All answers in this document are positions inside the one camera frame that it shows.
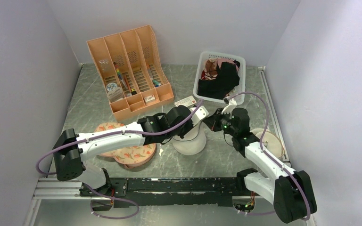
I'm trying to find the floral peach bra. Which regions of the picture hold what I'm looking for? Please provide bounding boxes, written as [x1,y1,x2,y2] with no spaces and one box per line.
[94,122,157,170]

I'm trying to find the white plastic basket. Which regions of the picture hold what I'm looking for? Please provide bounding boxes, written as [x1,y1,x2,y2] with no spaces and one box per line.
[193,51,246,105]

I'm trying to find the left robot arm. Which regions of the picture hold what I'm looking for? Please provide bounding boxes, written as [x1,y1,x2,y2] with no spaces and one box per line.
[53,105,207,196]

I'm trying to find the orange plastic file organizer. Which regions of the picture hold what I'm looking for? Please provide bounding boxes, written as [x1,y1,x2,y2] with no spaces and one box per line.
[87,25,174,121]

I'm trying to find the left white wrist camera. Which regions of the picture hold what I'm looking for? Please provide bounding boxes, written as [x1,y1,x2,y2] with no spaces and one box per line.
[191,106,209,125]

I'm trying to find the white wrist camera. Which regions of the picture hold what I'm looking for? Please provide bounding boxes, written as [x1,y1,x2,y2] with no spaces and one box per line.
[191,106,209,125]
[221,98,237,114]

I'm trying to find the small white staples box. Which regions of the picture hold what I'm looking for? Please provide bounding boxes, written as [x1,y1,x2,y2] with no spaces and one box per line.
[144,95,156,103]

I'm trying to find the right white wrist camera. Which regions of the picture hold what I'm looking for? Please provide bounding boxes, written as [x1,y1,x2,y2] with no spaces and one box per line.
[221,98,237,114]

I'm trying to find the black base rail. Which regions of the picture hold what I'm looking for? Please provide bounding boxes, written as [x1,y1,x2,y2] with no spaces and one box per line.
[80,177,266,209]

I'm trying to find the round patterned tape roll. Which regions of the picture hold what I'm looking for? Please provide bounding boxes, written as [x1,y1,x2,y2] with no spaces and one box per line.
[106,82,118,92]

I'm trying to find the beige bra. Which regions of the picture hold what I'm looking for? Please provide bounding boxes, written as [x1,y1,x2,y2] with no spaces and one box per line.
[251,128,285,160]

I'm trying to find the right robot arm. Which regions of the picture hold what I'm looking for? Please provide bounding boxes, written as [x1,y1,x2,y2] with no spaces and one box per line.
[203,108,317,223]

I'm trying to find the rainbow coloured pen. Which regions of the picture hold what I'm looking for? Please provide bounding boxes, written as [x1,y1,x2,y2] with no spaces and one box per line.
[113,62,129,91]

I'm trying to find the white mesh laundry bag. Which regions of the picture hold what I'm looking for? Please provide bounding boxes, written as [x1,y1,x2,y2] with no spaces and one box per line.
[171,123,207,155]

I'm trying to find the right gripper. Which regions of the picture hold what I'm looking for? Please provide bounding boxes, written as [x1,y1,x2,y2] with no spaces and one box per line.
[203,108,238,137]

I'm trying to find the purple cable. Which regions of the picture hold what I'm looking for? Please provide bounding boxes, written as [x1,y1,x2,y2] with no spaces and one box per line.
[223,91,311,221]
[35,98,204,220]

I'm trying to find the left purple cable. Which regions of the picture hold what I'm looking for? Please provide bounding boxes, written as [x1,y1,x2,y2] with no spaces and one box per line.
[35,98,204,220]

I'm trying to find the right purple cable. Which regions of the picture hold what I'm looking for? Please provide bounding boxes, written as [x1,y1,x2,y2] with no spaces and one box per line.
[223,91,311,221]

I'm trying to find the pink bra in basket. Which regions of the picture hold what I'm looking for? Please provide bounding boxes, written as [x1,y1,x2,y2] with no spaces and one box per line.
[200,57,240,80]

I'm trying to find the white grey deli box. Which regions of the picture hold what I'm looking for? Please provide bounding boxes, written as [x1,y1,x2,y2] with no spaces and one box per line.
[174,96,197,107]

